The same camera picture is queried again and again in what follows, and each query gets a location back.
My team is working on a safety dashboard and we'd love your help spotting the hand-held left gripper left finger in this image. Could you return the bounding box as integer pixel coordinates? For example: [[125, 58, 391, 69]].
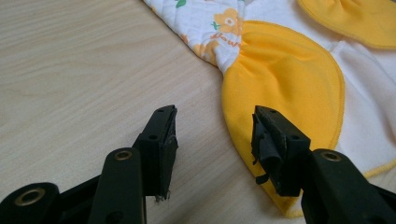
[[132, 105, 179, 203]]

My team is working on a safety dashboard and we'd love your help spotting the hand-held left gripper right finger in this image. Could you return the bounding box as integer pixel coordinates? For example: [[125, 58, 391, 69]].
[[250, 105, 312, 198]]

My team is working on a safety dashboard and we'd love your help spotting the white and yellow floral garment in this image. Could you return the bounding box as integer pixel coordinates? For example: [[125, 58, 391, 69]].
[[142, 0, 396, 219]]

